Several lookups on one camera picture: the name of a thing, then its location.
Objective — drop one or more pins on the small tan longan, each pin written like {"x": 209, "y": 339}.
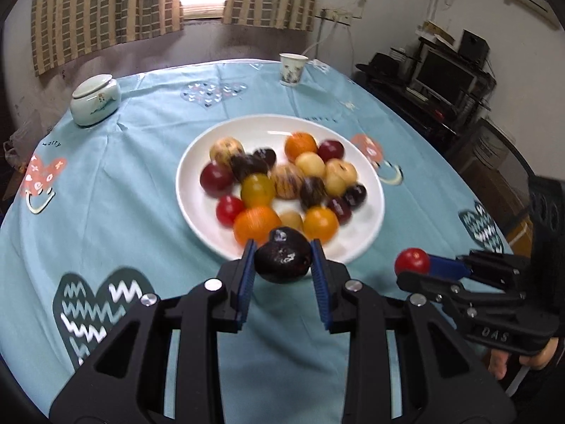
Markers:
{"x": 292, "y": 219}

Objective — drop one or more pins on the computer monitor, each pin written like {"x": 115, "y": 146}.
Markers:
{"x": 444, "y": 77}

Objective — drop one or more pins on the yellow-green tomato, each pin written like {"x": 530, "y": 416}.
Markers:
{"x": 256, "y": 190}

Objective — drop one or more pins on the person right hand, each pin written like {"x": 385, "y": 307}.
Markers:
{"x": 498, "y": 359}

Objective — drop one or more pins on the red plum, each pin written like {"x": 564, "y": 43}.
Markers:
{"x": 330, "y": 149}

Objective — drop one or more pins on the large orange mandarin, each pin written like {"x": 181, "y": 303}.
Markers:
{"x": 255, "y": 223}

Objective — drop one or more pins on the left checkered curtain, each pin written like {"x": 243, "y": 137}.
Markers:
{"x": 65, "y": 30}

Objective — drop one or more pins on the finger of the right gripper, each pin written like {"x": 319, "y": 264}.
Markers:
{"x": 463, "y": 267}
{"x": 430, "y": 289}

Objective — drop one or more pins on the striped pepino melon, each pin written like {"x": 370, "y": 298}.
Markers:
{"x": 224, "y": 149}
{"x": 287, "y": 180}

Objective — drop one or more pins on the small orange mandarin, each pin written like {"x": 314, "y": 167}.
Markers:
{"x": 298, "y": 143}

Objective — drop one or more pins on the wall power strip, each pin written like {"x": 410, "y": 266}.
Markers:
{"x": 337, "y": 16}

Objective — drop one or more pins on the dark plum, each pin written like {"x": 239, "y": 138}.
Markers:
{"x": 355, "y": 196}

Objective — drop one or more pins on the blue patterned tablecloth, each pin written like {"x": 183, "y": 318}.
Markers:
{"x": 111, "y": 212}

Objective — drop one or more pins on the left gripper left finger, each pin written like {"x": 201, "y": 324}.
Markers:
{"x": 159, "y": 364}

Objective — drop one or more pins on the orange-yellow tomato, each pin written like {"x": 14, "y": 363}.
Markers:
{"x": 320, "y": 223}

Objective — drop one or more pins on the dark red-brown tomato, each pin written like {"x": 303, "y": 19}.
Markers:
{"x": 216, "y": 179}

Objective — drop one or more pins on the black desk shelf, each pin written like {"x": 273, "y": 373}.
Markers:
{"x": 388, "y": 76}

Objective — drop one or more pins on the tan apple-shaped fruit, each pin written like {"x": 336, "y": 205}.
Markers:
{"x": 339, "y": 176}

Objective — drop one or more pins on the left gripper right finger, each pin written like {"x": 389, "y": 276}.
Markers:
{"x": 407, "y": 364}

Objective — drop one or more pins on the dark brown passion fruit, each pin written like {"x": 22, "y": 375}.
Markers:
{"x": 312, "y": 192}

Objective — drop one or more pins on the white oval plate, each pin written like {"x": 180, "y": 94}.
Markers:
{"x": 256, "y": 131}

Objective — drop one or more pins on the printed paper cup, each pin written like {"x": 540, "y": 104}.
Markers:
{"x": 292, "y": 68}

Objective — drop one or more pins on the red cherry tomato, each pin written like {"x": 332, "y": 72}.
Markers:
{"x": 227, "y": 209}

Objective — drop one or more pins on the pale yellow pear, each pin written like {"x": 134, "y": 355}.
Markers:
{"x": 311, "y": 164}

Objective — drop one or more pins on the celadon lidded jar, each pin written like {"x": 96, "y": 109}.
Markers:
{"x": 95, "y": 99}

